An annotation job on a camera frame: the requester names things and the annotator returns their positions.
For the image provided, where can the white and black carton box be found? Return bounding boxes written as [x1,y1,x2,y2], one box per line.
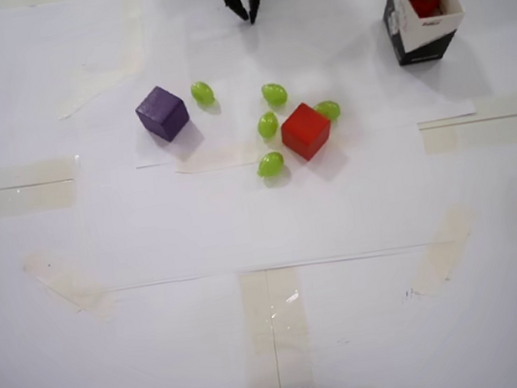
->
[378,0,474,70]

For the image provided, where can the green plastic grape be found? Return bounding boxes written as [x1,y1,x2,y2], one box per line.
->
[188,79,217,109]
[313,97,344,123]
[260,81,290,109]
[254,110,282,142]
[254,150,288,180]

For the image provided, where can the purple wooden cube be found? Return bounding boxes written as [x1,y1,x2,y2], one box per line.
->
[131,81,193,148]

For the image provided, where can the red wooden cube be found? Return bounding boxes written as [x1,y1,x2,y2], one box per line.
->
[275,97,337,166]

